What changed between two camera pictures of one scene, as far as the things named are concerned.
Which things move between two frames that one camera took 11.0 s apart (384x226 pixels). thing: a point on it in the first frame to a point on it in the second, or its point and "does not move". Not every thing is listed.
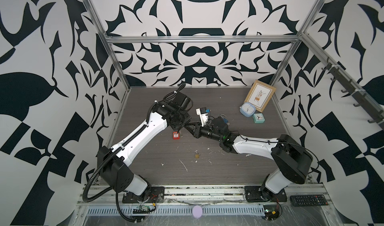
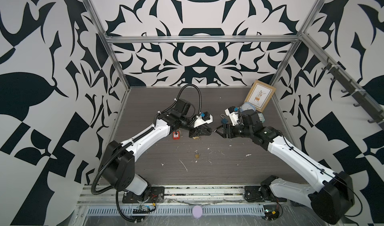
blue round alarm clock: [247, 109] does not move
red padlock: [176, 135] does not move
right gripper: [197, 133] to [225, 127]
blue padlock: [226, 121] does not move
